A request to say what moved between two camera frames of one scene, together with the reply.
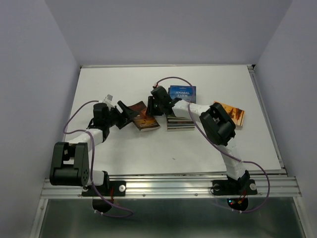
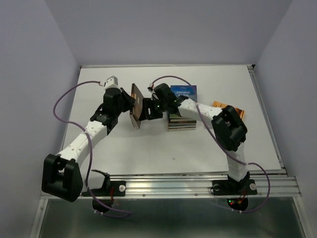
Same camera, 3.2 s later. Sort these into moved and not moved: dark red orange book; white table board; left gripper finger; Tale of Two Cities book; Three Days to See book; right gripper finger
Moved: dark red orange book; left gripper finger
Not moved: Tale of Two Cities book; right gripper finger; white table board; Three Days to See book
